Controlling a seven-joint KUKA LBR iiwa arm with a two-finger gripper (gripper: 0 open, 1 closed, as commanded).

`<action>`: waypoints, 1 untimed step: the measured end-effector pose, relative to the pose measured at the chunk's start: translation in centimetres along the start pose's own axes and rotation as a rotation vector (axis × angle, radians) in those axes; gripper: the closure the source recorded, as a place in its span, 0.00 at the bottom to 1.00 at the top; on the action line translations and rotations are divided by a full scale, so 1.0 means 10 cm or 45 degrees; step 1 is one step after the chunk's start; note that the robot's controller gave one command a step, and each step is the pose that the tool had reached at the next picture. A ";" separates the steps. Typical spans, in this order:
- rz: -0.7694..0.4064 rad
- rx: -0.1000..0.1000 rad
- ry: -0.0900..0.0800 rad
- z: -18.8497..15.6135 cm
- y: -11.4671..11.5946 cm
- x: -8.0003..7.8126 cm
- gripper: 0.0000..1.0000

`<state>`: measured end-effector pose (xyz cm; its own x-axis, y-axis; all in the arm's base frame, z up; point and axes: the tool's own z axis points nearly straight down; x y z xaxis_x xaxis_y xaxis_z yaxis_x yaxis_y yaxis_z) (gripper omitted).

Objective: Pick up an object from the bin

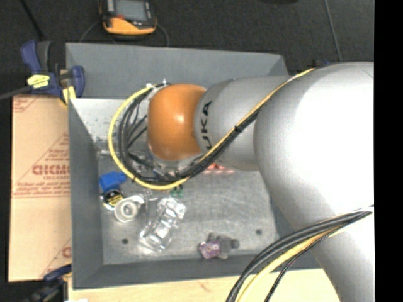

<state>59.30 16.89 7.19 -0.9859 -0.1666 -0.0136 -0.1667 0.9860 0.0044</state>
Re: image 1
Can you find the grey metal bin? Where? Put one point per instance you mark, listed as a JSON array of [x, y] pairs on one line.
[[220, 209]]

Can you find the black and yellow round thing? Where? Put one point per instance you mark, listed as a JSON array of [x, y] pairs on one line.
[[112, 197]]

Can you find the clear plastic bottle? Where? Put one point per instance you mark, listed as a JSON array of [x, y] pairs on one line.
[[162, 226]]

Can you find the blue plastic toy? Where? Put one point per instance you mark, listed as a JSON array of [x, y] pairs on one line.
[[111, 180]]

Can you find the purple and grey toy animal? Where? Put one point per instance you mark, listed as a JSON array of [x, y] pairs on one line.
[[217, 246]]

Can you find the red small thing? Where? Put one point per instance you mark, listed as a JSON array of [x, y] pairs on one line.
[[217, 168]]

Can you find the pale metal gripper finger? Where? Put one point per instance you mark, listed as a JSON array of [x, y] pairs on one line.
[[147, 201], [154, 204]]

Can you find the clear glass cup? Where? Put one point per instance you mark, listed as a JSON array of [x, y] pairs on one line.
[[127, 210]]

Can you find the brown cardboard board, red print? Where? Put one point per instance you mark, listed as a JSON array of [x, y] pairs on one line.
[[37, 200]]

